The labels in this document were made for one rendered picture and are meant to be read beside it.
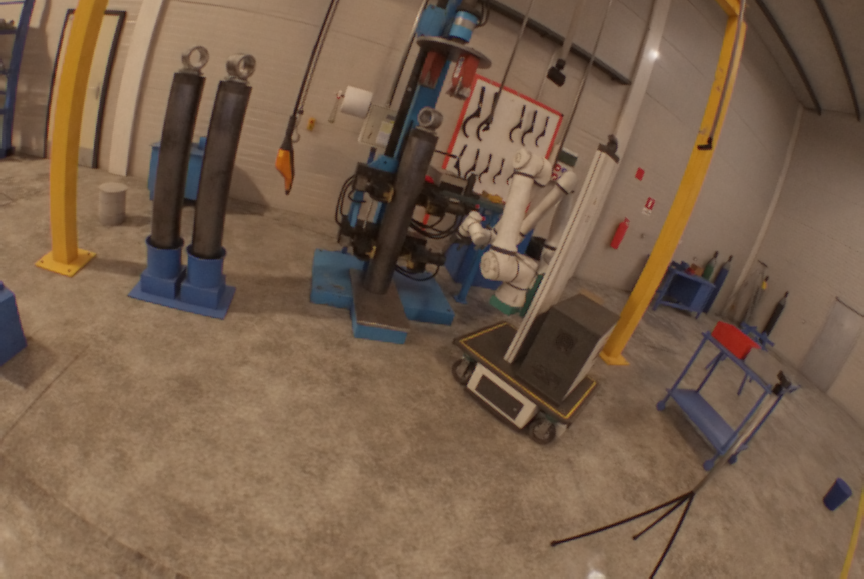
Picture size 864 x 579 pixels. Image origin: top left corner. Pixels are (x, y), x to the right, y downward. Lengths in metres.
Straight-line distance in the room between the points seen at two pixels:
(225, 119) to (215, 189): 0.43
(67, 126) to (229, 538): 2.53
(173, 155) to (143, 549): 2.02
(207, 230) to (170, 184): 0.38
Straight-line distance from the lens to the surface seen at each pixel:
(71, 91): 2.87
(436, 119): 2.73
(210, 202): 2.40
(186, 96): 2.38
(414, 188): 2.74
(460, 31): 2.81
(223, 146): 2.31
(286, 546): 1.63
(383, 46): 4.76
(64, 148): 2.93
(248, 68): 2.40
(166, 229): 2.58
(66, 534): 1.76
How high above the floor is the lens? 1.51
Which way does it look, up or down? 18 degrees down
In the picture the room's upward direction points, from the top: 20 degrees clockwise
